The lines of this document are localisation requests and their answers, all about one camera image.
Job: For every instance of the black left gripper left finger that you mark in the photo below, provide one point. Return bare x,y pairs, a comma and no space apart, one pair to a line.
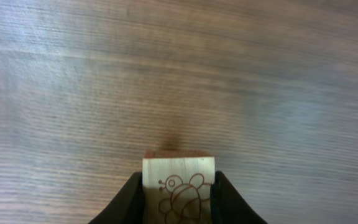
127,207

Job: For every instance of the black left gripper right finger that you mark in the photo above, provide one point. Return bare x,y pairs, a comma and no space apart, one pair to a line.
228,206

